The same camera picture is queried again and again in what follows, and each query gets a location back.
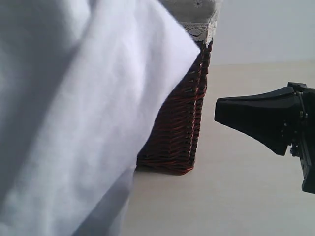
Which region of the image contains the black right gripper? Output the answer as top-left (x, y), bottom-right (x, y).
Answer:
top-left (214, 82), bottom-right (315, 193)

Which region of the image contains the white t-shirt red lettering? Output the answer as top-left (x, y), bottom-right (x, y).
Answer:
top-left (0, 0), bottom-right (200, 236)

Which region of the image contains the dark brown wicker basket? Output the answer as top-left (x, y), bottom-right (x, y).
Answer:
top-left (137, 41), bottom-right (212, 176)

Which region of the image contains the cream lace-trimmed cloth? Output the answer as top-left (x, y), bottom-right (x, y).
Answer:
top-left (160, 0), bottom-right (222, 46)

